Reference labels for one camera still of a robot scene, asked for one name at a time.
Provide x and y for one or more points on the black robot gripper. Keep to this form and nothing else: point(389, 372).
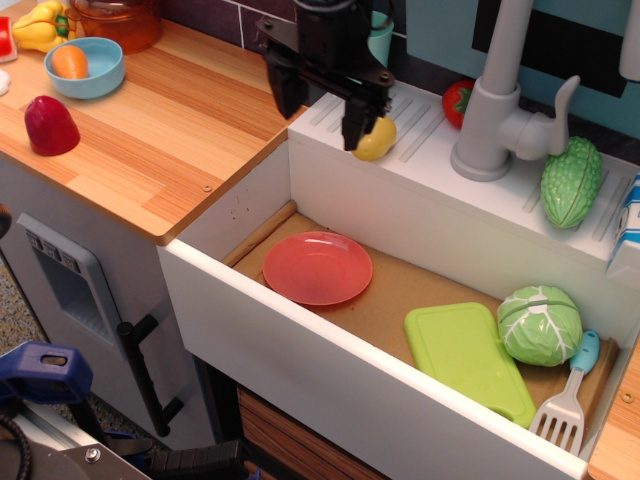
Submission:
point(306, 52)

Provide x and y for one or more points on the yellow toy potato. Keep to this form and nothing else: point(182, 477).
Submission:
point(378, 142)

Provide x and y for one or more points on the red plastic plate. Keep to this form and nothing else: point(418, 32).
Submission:
point(318, 268)

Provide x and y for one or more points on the teal plastic cup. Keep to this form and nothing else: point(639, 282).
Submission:
point(365, 47)

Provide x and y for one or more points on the red toy tomato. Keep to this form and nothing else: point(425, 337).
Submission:
point(455, 101)

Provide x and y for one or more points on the grey toy faucet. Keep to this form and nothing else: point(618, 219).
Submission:
point(494, 125)

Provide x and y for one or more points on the orange transparent pot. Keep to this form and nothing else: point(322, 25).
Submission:
point(134, 25)

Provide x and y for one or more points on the light blue bowl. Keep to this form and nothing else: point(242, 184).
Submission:
point(106, 69)

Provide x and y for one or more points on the white toy sink basin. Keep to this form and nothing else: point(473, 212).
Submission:
point(436, 238)

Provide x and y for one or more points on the orange toy carrot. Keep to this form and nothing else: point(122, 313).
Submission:
point(70, 62)

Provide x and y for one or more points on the green toy bitter gourd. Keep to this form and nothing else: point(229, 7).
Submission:
point(571, 182)

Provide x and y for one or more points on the dark red toy vegetable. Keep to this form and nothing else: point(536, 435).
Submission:
point(50, 127)

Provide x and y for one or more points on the lime green cutting board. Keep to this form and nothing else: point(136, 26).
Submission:
point(458, 345)

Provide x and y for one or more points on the yellow toy bell pepper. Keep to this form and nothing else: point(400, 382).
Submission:
point(45, 27)

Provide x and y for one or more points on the grey oven control panel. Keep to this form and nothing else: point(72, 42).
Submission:
point(82, 311)

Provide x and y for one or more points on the green toy cabbage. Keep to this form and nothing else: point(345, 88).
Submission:
point(540, 326)

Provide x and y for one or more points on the red white toy piece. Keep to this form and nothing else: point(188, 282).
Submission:
point(8, 47)

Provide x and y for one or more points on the blue white milk carton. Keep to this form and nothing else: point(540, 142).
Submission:
point(623, 266)

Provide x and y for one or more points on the blue clamp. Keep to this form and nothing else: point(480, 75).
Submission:
point(44, 373)

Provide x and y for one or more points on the black oven door handle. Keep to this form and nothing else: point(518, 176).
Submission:
point(131, 336)

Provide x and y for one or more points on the white spatula blue handle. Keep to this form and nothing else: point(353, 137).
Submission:
point(560, 419)

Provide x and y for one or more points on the grey metal bracket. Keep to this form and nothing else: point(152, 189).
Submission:
point(38, 443)

